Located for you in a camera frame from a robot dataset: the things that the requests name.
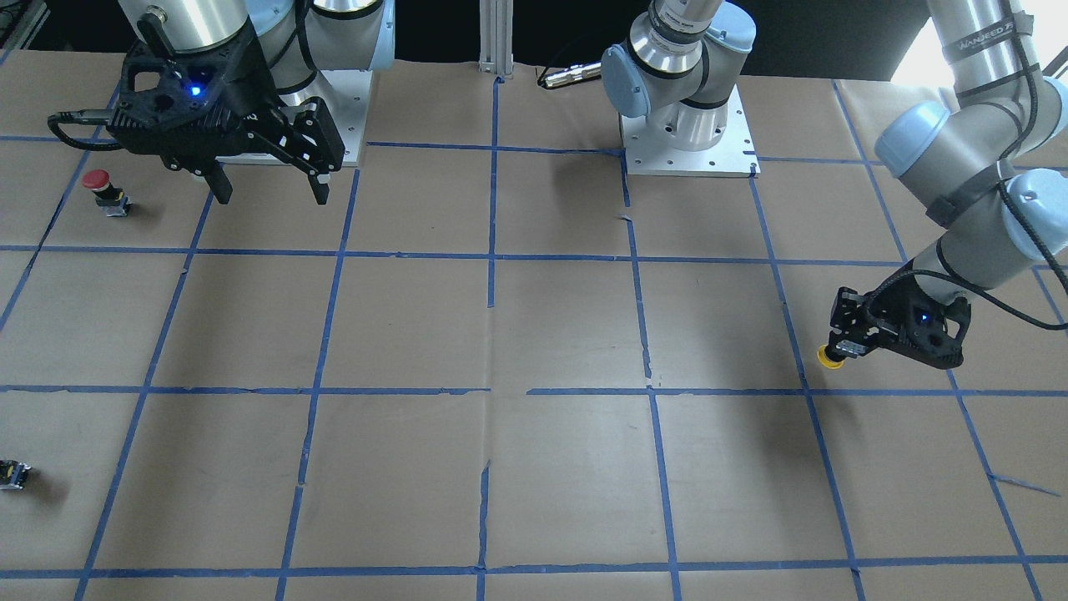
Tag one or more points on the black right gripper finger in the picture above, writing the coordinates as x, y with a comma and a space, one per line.
304, 136
218, 182

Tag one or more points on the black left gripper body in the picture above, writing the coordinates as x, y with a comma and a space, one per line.
886, 305

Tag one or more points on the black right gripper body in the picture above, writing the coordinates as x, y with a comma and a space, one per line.
244, 83

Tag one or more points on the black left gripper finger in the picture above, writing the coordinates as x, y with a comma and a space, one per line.
857, 344
848, 321

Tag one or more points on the yellow push button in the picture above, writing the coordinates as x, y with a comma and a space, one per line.
828, 359

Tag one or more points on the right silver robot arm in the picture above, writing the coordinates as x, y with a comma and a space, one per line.
689, 52

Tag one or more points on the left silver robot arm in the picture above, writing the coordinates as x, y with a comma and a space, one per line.
997, 221

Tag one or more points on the red push button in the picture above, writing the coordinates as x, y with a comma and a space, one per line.
112, 200

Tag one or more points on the green push button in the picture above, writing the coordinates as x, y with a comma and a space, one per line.
14, 475

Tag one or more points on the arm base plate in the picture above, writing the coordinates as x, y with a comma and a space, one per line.
256, 90
685, 141

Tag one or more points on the aluminium frame post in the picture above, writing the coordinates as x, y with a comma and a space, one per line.
496, 19

